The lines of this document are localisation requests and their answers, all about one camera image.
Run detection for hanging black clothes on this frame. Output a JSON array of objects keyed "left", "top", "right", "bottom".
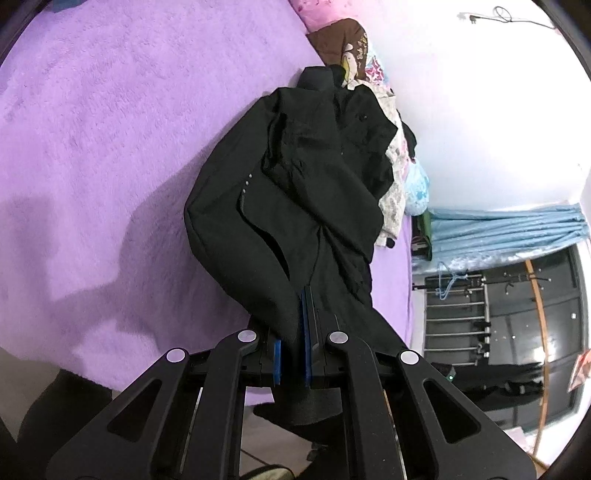
[{"left": 443, "top": 362, "right": 548, "bottom": 400}]

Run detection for beige patterned garment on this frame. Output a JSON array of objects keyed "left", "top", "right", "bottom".
[{"left": 344, "top": 78, "right": 409, "bottom": 250}]

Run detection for metal window railing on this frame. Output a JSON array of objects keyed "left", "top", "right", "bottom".
[{"left": 412, "top": 270, "right": 552, "bottom": 367}]

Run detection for brown printed garment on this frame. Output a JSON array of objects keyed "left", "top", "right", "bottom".
[{"left": 305, "top": 18, "right": 370, "bottom": 88}]

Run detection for curved wooden strip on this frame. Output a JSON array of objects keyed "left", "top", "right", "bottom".
[{"left": 525, "top": 258, "right": 552, "bottom": 462}]

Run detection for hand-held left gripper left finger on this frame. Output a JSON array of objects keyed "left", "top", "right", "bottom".
[{"left": 46, "top": 329, "right": 284, "bottom": 480}]

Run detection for black wall cable with plug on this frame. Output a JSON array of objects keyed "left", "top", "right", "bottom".
[{"left": 456, "top": 6, "right": 557, "bottom": 29}]

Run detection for light blue curtain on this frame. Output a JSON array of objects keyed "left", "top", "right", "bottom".
[{"left": 413, "top": 203, "right": 587, "bottom": 271}]

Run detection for pink red bag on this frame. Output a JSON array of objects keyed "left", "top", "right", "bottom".
[{"left": 570, "top": 351, "right": 591, "bottom": 393}]

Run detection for black jacket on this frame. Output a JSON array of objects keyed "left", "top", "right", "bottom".
[{"left": 184, "top": 66, "right": 411, "bottom": 428}]

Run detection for blue clothes hanger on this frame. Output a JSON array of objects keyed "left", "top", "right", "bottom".
[{"left": 436, "top": 261, "right": 469, "bottom": 302}]

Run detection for green cloth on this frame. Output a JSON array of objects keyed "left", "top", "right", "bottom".
[{"left": 418, "top": 210, "right": 435, "bottom": 259}]

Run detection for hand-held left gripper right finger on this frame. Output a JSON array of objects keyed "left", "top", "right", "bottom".
[{"left": 299, "top": 285, "right": 539, "bottom": 480}]

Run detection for olive shoe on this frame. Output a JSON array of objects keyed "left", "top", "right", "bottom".
[{"left": 238, "top": 465, "right": 296, "bottom": 480}]

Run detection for pink and blue floral quilt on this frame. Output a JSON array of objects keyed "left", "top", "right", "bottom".
[{"left": 291, "top": 0, "right": 432, "bottom": 217}]

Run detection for black garment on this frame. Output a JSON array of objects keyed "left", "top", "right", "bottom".
[{"left": 401, "top": 119, "right": 419, "bottom": 161}]

